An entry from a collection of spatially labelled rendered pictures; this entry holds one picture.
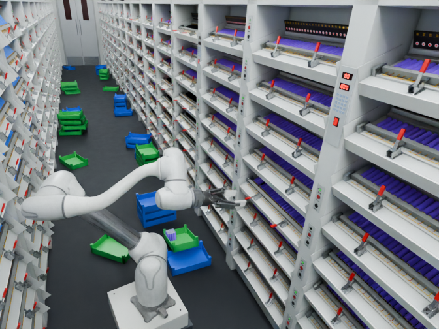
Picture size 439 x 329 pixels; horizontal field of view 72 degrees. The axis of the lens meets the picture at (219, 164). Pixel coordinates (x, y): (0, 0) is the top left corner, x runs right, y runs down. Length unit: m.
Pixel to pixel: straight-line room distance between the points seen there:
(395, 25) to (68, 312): 2.20
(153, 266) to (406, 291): 1.06
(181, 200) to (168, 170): 0.15
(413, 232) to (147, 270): 1.12
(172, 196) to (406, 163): 0.88
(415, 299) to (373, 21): 0.86
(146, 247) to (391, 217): 1.17
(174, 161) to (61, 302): 1.32
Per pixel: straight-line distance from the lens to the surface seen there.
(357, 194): 1.21
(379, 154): 1.08
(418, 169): 1.03
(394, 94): 1.04
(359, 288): 1.40
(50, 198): 1.46
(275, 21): 1.71
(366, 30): 1.11
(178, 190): 1.35
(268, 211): 1.70
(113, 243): 2.63
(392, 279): 1.22
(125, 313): 1.79
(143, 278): 1.59
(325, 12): 1.56
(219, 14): 2.33
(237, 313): 2.14
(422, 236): 1.10
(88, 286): 2.37
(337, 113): 1.17
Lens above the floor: 1.70
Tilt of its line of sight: 27 degrees down
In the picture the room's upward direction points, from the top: 3 degrees clockwise
